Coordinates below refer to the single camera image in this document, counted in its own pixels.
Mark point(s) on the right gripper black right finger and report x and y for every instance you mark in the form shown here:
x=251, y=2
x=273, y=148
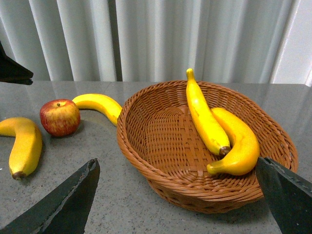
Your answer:
x=288, y=195

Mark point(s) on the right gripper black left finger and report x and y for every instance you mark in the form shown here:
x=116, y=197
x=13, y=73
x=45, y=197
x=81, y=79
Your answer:
x=64, y=210

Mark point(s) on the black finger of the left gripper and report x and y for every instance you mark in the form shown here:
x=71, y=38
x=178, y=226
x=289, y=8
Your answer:
x=12, y=72

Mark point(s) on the red yellow apple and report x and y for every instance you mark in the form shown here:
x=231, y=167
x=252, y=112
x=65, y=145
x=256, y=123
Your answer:
x=60, y=117

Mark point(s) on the curved yellow banana in basket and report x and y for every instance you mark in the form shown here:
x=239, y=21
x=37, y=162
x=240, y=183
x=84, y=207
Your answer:
x=245, y=151

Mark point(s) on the brown wicker basket with bananas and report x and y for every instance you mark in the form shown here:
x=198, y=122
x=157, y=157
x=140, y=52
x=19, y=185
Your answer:
x=156, y=134

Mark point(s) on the yellow banana behind basket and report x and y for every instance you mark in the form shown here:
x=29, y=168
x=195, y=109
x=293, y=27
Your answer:
x=101, y=103

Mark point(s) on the straight yellow banana in basket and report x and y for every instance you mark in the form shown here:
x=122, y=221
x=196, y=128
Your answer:
x=210, y=131

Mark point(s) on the grey pleated curtain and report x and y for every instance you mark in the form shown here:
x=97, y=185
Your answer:
x=230, y=41

